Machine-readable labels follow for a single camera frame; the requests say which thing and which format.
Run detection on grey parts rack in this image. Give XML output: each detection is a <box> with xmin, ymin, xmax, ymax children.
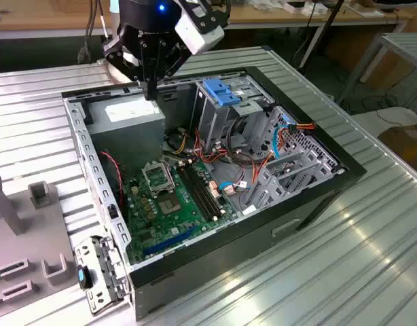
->
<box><xmin>0</xmin><ymin>171</ymin><xmax>77</xmax><ymax>304</ymax></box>

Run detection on metal optical drive cage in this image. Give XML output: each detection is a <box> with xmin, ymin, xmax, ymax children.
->
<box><xmin>191</xmin><ymin>76</ymin><xmax>276</xmax><ymax>152</ymax></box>

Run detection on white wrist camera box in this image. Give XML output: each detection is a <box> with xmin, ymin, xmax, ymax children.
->
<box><xmin>174</xmin><ymin>12</ymin><xmax>225</xmax><ymax>56</ymax></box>

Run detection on blue and black clip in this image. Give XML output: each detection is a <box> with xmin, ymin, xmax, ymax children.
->
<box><xmin>77</xmin><ymin>266</ymin><xmax>92</xmax><ymax>290</ymax></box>

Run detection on black open PC case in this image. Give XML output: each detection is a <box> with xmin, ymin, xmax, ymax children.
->
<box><xmin>60</xmin><ymin>66</ymin><xmax>367</xmax><ymax>322</ymax></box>

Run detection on green motherboard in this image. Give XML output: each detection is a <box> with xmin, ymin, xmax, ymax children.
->
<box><xmin>122</xmin><ymin>159</ymin><xmax>243</xmax><ymax>266</ymax></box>

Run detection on perforated metal disk bay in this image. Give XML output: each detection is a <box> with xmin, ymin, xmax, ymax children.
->
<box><xmin>242</xmin><ymin>105</ymin><xmax>346</xmax><ymax>215</ymax></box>

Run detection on wooden desk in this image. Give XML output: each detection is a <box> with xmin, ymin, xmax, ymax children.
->
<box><xmin>0</xmin><ymin>0</ymin><xmax>416</xmax><ymax>40</ymax></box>

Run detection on blue expansion slot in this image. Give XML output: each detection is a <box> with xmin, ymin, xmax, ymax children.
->
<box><xmin>142</xmin><ymin>225</ymin><xmax>198</xmax><ymax>257</ymax></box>

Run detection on white boxes on desk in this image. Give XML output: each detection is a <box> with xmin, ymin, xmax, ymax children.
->
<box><xmin>285</xmin><ymin>1</ymin><xmax>327</xmax><ymax>17</ymax></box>

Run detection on brown cardboard box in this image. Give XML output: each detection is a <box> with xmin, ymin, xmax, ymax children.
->
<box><xmin>377</xmin><ymin>124</ymin><xmax>417</xmax><ymax>175</ymax></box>

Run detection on blue plastic drive latch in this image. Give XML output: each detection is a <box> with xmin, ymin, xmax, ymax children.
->
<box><xmin>202</xmin><ymin>78</ymin><xmax>241</xmax><ymax>107</ymax></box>

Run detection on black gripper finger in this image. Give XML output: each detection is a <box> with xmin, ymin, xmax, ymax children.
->
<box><xmin>102</xmin><ymin>32</ymin><xmax>152</xmax><ymax>101</ymax></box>
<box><xmin>150</xmin><ymin>33</ymin><xmax>193</xmax><ymax>101</ymax></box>

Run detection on black cable bundle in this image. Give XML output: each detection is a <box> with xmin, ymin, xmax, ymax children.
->
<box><xmin>227</xmin><ymin>118</ymin><xmax>264</xmax><ymax>164</ymax></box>

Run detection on short blue board wire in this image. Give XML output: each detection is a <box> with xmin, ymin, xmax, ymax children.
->
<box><xmin>217</xmin><ymin>182</ymin><xmax>237</xmax><ymax>196</ymax></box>

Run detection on orange power wire with plug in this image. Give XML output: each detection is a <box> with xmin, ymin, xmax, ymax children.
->
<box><xmin>251</xmin><ymin>122</ymin><xmax>319</xmax><ymax>186</ymax></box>

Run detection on black RAM slot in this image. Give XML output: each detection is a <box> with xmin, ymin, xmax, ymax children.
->
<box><xmin>177</xmin><ymin>162</ymin><xmax>217</xmax><ymax>221</ymax></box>
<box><xmin>186</xmin><ymin>161</ymin><xmax>226</xmax><ymax>217</ymax></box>

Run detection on metal slat side table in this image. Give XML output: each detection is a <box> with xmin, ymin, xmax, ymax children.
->
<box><xmin>337</xmin><ymin>32</ymin><xmax>417</xmax><ymax>105</ymax></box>

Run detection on metal expansion bracket latch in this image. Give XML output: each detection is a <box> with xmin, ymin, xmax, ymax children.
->
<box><xmin>74</xmin><ymin>236</ymin><xmax>133</xmax><ymax>317</ymax></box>

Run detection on red and black fan wire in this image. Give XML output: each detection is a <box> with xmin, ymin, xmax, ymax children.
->
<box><xmin>99</xmin><ymin>151</ymin><xmax>126</xmax><ymax>209</ymax></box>

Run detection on grey power supply unit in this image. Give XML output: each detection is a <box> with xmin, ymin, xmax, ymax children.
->
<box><xmin>86</xmin><ymin>93</ymin><xmax>167</xmax><ymax>175</ymax></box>

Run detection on yellow and black wire bundle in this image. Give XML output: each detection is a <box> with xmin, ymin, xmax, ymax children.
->
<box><xmin>163</xmin><ymin>127</ymin><xmax>193</xmax><ymax>156</ymax></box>

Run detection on cardboard boxes under table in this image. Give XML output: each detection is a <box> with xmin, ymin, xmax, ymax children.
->
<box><xmin>325</xmin><ymin>25</ymin><xmax>417</xmax><ymax>90</ymax></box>

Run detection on CPU socket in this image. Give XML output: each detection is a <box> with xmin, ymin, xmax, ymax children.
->
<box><xmin>156</xmin><ymin>192</ymin><xmax>181</xmax><ymax>217</ymax></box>

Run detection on blue data wire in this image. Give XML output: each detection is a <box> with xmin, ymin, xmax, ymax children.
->
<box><xmin>271</xmin><ymin>122</ymin><xmax>295</xmax><ymax>160</ymax></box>

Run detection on orange and red wire bundle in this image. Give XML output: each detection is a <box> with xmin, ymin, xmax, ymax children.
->
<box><xmin>193</xmin><ymin>127</ymin><xmax>230</xmax><ymax>166</ymax></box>

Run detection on metal socket cover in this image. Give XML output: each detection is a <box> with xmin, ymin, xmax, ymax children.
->
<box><xmin>141</xmin><ymin>162</ymin><xmax>177</xmax><ymax>196</ymax></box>

